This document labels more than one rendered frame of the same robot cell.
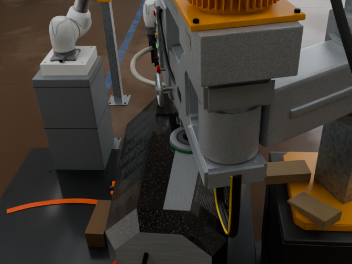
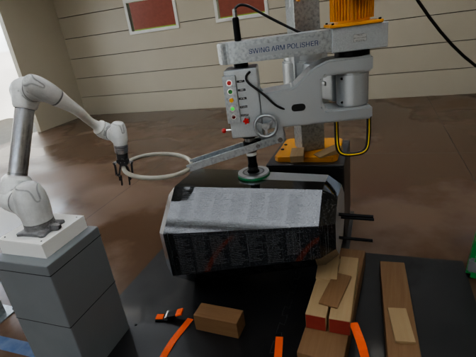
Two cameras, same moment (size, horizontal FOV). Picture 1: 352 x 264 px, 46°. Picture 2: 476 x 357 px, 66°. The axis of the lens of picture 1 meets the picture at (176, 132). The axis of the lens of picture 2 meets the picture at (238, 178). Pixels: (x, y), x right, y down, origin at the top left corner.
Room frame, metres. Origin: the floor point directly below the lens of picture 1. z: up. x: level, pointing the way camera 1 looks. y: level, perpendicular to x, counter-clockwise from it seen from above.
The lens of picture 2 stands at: (1.21, 2.21, 1.78)
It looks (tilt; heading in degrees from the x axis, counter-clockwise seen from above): 22 degrees down; 286
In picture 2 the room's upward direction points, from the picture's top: 8 degrees counter-clockwise
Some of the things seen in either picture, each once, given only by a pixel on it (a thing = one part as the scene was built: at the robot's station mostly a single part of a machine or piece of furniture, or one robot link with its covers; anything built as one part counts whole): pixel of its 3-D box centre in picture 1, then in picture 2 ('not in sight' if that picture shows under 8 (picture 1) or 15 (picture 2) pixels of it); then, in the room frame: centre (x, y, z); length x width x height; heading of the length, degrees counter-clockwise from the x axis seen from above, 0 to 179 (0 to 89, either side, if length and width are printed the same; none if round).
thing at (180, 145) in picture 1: (190, 137); (253, 172); (1.75, -0.07, 0.84); 0.21 x 0.21 x 0.01
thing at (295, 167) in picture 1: (285, 172); (297, 154); (1.48, -0.49, 0.81); 0.20 x 0.10 x 0.05; 91
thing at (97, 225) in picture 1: (101, 222); (219, 319); (1.95, 0.51, 0.07); 0.30 x 0.12 x 0.12; 171
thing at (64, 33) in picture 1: (62, 32); (31, 201); (2.79, 0.74, 1.05); 0.18 x 0.16 x 0.22; 159
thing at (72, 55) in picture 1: (64, 53); (42, 224); (2.77, 0.75, 0.91); 0.22 x 0.18 x 0.06; 178
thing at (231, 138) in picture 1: (228, 122); (351, 87); (1.09, -0.17, 1.34); 0.19 x 0.19 x 0.20
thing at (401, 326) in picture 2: not in sight; (400, 324); (0.88, 0.51, 0.13); 0.25 x 0.10 x 0.01; 91
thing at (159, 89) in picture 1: (167, 89); (265, 125); (1.61, 0.03, 1.20); 0.15 x 0.10 x 0.15; 8
